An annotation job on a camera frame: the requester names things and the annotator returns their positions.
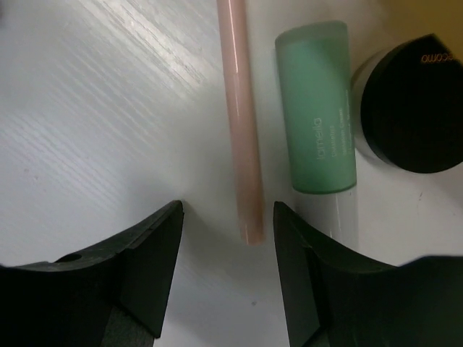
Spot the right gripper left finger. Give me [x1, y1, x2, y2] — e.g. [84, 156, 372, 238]
[1, 200, 184, 346]

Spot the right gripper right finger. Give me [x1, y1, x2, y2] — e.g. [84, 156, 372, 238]
[273, 202, 462, 346]

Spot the pink concealer stick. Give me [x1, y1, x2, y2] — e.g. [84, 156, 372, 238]
[216, 1, 265, 245]

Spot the black lid cream jar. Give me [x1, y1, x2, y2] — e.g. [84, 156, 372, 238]
[352, 34, 462, 174]

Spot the green cream tube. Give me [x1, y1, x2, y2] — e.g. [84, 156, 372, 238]
[273, 20, 361, 250]

